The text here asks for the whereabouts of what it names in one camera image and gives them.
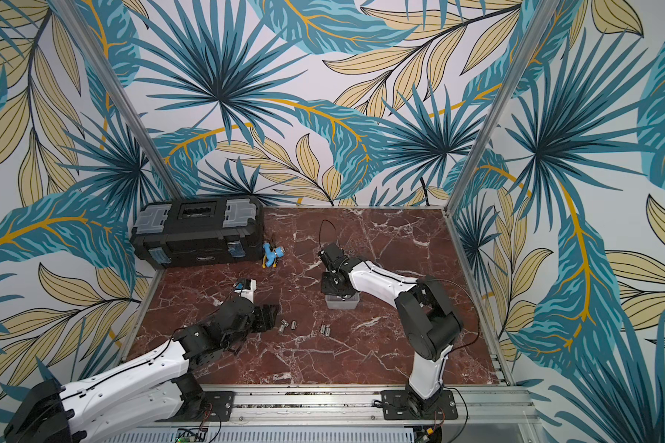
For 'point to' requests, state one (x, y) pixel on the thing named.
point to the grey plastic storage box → (350, 303)
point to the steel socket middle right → (294, 325)
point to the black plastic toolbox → (199, 231)
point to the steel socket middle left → (282, 327)
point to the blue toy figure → (271, 256)
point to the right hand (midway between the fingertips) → (329, 287)
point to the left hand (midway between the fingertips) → (270, 311)
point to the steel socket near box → (322, 329)
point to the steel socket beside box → (328, 331)
